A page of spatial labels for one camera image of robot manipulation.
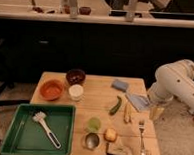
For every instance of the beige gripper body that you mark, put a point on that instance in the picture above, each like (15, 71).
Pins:
(155, 111)

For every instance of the blue grey towel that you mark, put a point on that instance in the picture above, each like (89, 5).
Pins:
(139, 102)

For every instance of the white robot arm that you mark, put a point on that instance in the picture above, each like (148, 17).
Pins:
(175, 79)

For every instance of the dark brown bowl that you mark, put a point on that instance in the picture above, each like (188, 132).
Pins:
(75, 76)

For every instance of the red orange bowl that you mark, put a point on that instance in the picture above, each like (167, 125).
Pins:
(51, 90)

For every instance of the silver fork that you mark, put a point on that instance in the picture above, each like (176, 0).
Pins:
(141, 129)

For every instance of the green cucumber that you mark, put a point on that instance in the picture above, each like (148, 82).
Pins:
(113, 110)

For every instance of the blue sponge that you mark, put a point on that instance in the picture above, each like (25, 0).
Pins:
(121, 86)

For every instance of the yellow apple piece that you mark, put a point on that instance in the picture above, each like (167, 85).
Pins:
(110, 135)

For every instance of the dark brown scrub block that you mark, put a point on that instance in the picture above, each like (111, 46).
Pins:
(114, 149)

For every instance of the green cup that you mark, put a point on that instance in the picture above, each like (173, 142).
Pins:
(93, 125)

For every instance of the metal cup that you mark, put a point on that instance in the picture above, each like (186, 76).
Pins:
(92, 141)

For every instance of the white cup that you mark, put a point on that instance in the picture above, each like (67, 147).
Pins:
(76, 92)

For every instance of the white dish brush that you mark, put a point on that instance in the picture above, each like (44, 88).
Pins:
(39, 118)

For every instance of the green plastic tray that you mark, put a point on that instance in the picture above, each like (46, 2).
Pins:
(26, 137)

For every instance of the black cabinet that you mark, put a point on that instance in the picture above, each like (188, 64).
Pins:
(33, 47)

